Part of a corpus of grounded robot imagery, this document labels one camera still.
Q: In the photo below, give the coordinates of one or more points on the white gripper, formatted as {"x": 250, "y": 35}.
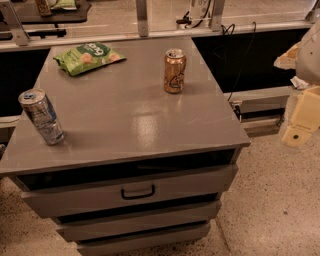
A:
{"x": 310, "y": 55}

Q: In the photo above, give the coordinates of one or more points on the silver blue redbull can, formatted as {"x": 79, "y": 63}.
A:
{"x": 41, "y": 113}

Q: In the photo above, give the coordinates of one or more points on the gold soda can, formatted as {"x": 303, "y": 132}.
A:
{"x": 174, "y": 68}

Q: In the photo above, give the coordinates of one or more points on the green rice chip bag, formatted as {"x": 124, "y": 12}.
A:
{"x": 87, "y": 57}

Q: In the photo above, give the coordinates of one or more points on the background green bag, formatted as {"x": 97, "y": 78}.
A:
{"x": 64, "y": 5}

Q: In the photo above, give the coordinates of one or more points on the background brown can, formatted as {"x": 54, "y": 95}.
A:
{"x": 43, "y": 8}

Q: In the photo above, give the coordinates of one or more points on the white crumpled packet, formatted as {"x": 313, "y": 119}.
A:
{"x": 298, "y": 83}

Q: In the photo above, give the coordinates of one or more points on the middle grey drawer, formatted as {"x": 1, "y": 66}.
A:
{"x": 139, "y": 221}

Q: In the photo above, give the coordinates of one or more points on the grey drawer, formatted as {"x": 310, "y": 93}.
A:
{"x": 91, "y": 197}
{"x": 139, "y": 221}
{"x": 118, "y": 245}

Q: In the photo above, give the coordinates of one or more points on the grey drawer cabinet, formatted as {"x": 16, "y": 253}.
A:
{"x": 121, "y": 123}

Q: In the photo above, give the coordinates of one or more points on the bottom grey drawer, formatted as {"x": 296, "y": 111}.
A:
{"x": 118, "y": 245}

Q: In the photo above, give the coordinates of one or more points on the top grey drawer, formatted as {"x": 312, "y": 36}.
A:
{"x": 91, "y": 197}

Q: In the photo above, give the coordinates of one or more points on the black drawer handle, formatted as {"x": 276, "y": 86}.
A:
{"x": 137, "y": 193}

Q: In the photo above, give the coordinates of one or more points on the metal frame rail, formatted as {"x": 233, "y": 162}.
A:
{"x": 117, "y": 20}

